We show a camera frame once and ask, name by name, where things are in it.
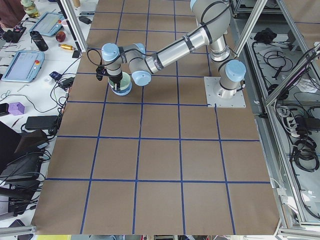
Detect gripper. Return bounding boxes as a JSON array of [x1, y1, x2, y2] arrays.
[[108, 72, 123, 91]]

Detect black water bottle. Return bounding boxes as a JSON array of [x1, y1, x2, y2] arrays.
[[30, 30, 49, 52]]

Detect near teach pendant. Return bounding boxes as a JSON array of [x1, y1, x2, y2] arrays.
[[1, 50, 45, 83]]

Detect aluminium frame post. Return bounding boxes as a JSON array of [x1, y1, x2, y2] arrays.
[[56, 0, 88, 53]]

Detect far teach pendant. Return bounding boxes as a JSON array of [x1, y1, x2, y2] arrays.
[[29, 11, 65, 37]]

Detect green bowl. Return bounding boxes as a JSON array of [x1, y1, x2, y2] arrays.
[[109, 72, 131, 90]]

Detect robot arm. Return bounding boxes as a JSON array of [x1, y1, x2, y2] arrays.
[[96, 0, 246, 99]]

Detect red apple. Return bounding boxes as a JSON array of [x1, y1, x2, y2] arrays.
[[55, 31, 66, 43]]

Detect teach pendant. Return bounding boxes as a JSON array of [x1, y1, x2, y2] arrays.
[[29, 11, 65, 37], [1, 50, 45, 83]]

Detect gold cylinder tool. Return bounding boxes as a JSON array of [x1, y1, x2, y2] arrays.
[[58, 44, 76, 51]]

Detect purple plastic box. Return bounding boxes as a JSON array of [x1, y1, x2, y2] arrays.
[[8, 102, 25, 116]]

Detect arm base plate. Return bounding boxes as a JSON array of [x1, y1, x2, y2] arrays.
[[204, 76, 246, 108]]

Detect black power adapter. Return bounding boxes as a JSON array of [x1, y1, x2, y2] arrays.
[[24, 115, 58, 131]]

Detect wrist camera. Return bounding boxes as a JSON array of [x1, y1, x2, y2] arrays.
[[96, 66, 106, 81]]

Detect blue bowl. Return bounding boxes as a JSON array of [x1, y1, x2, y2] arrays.
[[111, 83, 132, 96]]

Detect pink white cup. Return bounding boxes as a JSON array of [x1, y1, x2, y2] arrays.
[[61, 19, 69, 28]]

